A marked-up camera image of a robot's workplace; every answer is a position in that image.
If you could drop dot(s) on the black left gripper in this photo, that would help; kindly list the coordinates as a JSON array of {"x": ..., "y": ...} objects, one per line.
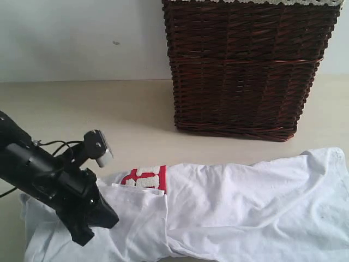
[{"x": 77, "y": 203}]

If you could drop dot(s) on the white t-shirt red lettering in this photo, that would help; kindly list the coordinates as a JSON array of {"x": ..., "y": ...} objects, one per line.
[{"x": 288, "y": 209}]

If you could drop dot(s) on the dark brown wicker basket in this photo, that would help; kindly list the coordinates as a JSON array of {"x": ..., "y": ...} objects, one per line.
[{"x": 244, "y": 69}]

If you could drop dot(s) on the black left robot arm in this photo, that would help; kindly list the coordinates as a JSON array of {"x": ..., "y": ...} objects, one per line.
[{"x": 23, "y": 160}]

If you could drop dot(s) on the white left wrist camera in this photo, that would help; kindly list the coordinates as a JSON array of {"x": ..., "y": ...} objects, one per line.
[{"x": 97, "y": 147}]

